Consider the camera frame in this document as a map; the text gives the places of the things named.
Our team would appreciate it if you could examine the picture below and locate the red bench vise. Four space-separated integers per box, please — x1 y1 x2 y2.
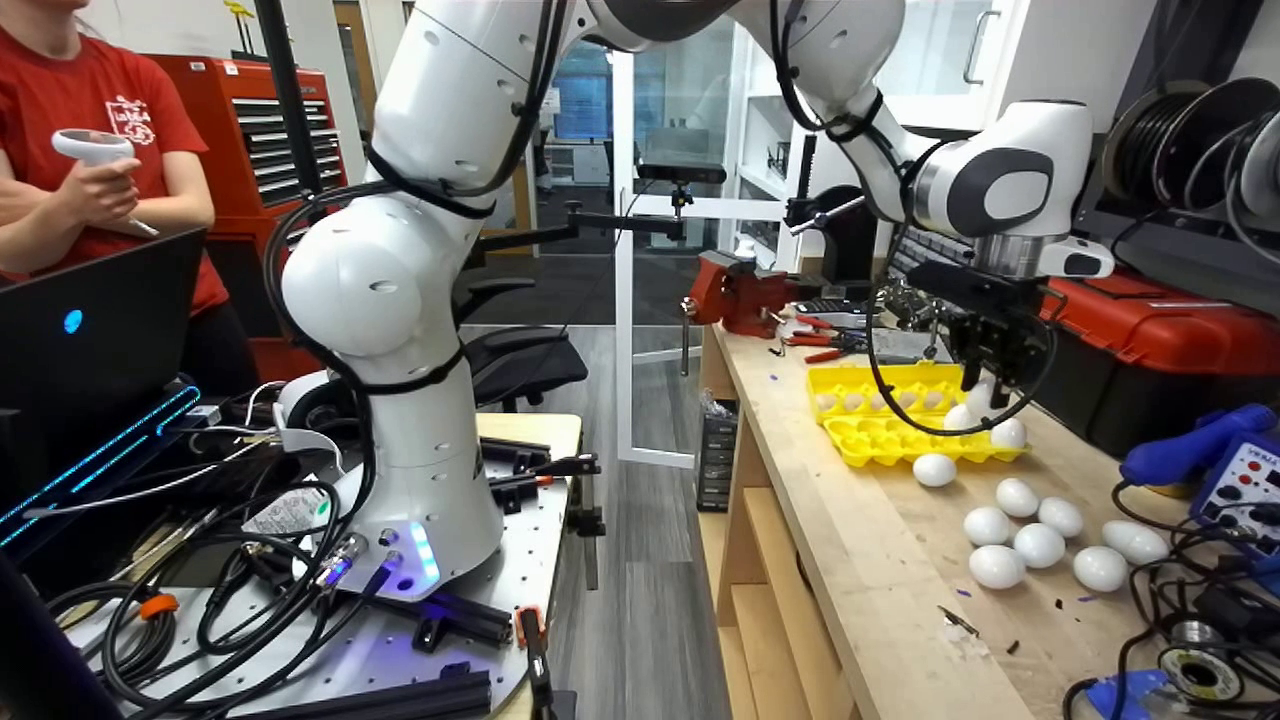
682 247 809 339

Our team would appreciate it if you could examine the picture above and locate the black cable tangle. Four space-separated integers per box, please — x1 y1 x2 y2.
1059 478 1280 720

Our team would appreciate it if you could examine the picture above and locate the round metal roll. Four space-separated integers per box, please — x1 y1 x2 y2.
1155 617 1250 707

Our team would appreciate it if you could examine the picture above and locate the yellow plastic egg carton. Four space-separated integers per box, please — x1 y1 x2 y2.
803 359 1031 478

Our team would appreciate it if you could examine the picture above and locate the black office chair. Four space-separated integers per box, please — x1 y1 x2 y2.
455 272 593 412

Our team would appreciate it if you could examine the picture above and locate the white handheld controller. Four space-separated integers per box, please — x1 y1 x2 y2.
47 123 163 246

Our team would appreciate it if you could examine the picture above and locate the person left forearm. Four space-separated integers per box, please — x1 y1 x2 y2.
130 179 219 239

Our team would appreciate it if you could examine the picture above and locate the black laptop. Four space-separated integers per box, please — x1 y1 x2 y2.
0 229 214 517

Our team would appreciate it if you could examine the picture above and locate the black corrugated hose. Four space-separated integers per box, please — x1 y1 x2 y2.
1101 73 1280 278

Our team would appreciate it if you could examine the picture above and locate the black container with red lid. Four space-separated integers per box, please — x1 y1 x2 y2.
1036 267 1280 459

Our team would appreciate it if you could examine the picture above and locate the black vertical stand pole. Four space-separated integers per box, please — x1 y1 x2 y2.
252 0 329 210

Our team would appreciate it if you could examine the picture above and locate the grey robot mounting plate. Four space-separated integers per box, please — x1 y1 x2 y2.
57 407 593 720

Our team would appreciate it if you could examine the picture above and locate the person in red shirt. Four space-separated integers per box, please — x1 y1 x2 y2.
0 0 273 405

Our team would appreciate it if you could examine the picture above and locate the black base cable bundle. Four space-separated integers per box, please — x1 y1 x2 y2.
44 385 403 720

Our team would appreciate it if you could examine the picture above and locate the white support post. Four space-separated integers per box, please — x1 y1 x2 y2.
609 47 642 467

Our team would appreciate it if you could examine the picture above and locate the red tool chest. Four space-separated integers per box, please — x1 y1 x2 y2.
148 54 354 390

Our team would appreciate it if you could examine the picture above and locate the blue soldering station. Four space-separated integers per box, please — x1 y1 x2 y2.
1187 438 1280 553

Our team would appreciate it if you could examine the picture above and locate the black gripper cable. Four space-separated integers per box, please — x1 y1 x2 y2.
862 173 1067 446

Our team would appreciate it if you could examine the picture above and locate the black horizontal rod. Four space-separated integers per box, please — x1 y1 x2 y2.
496 195 792 253

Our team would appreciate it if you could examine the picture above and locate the person left hand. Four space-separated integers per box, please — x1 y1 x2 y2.
52 156 143 233

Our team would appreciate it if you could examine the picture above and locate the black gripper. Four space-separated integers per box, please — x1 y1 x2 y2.
915 262 1059 405

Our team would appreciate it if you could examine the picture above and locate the person right forearm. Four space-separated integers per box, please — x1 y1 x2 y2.
0 176 151 280

